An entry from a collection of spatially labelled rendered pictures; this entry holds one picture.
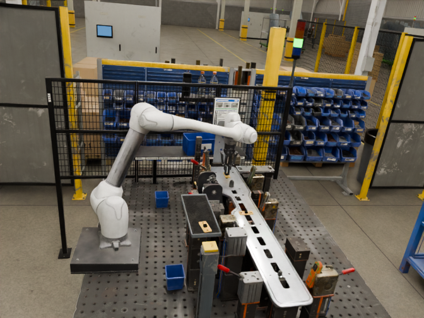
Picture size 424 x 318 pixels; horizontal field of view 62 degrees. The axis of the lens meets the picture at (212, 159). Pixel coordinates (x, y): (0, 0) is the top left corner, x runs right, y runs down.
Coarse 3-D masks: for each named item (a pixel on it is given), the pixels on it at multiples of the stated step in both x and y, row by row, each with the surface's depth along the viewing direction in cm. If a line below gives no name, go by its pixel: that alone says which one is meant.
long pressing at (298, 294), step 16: (224, 176) 255; (240, 176) 258; (224, 192) 232; (240, 192) 234; (240, 208) 216; (256, 208) 218; (240, 224) 200; (256, 224) 201; (256, 240) 187; (272, 240) 188; (256, 256) 175; (272, 272) 165; (288, 272) 166; (272, 288) 155; (288, 288) 156; (304, 288) 157; (288, 304) 148; (304, 304) 149
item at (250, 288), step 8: (248, 272) 155; (256, 272) 155; (240, 280) 154; (248, 280) 150; (256, 280) 151; (240, 288) 154; (248, 288) 151; (256, 288) 152; (240, 296) 154; (248, 296) 152; (256, 296) 153; (240, 304) 157; (248, 304) 155; (256, 304) 156; (240, 312) 157; (248, 312) 157
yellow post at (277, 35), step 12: (276, 36) 278; (276, 48) 282; (276, 60) 286; (264, 72) 296; (276, 72) 290; (264, 84) 297; (276, 84) 294; (264, 108) 300; (264, 120) 305; (264, 144) 315; (252, 156) 327; (264, 156) 319
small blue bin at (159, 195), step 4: (156, 192) 270; (160, 192) 270; (164, 192) 271; (156, 196) 271; (160, 196) 272; (164, 196) 272; (168, 196) 264; (156, 200) 261; (160, 200) 262; (164, 200) 263; (156, 204) 263; (160, 204) 264; (164, 204) 264
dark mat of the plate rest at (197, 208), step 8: (184, 200) 187; (192, 200) 188; (200, 200) 189; (192, 208) 181; (200, 208) 181; (208, 208) 182; (192, 216) 174; (200, 216) 174; (208, 216) 175; (192, 224) 168; (208, 224) 169; (192, 232) 162; (200, 232) 162; (208, 232) 163; (216, 232) 163
